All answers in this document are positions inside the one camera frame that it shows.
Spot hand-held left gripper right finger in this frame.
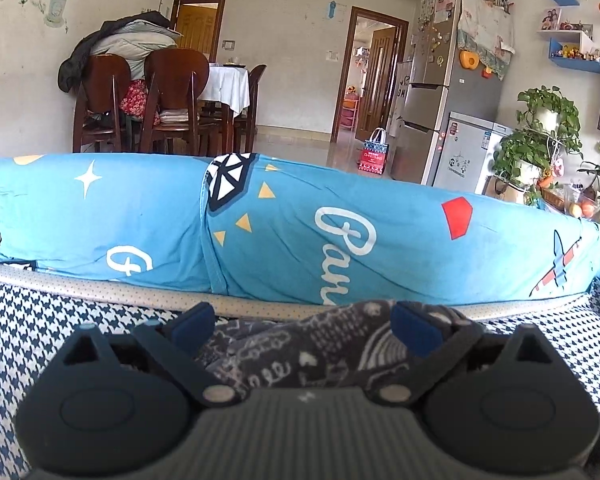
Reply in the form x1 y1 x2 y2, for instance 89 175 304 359
375 301 553 407

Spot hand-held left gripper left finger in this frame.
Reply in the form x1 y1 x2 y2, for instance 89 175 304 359
50 302 243 408

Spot grey doodle-print fleece jacket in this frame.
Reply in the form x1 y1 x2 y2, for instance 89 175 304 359
197 299 481 391

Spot houndstooth sofa seat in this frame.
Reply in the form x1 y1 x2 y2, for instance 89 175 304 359
0 260 600 480

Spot red gift bag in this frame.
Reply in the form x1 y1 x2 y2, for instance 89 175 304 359
357 127 391 176

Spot small white freezer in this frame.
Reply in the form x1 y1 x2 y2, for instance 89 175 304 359
432 111 513 195

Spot potted pothos plant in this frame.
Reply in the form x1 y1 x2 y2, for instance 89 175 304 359
492 85 583 196

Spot silver refrigerator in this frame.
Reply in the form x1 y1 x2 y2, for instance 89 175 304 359
390 0 513 186

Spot dark wooden dining chair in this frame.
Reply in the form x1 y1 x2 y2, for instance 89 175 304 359
139 47 211 156
72 54 133 153
232 64 268 153

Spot red floral cushion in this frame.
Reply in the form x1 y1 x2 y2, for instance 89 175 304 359
120 80 161 126

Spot dining table white tablecloth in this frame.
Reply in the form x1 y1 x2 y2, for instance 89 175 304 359
195 62 251 156

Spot wooden door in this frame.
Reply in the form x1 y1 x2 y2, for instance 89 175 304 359
171 0 228 61
362 27 398 128

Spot pile of coats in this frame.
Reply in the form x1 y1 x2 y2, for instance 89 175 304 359
57 10 183 93

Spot floral fridge cover cloth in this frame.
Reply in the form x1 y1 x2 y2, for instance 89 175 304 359
455 0 516 81

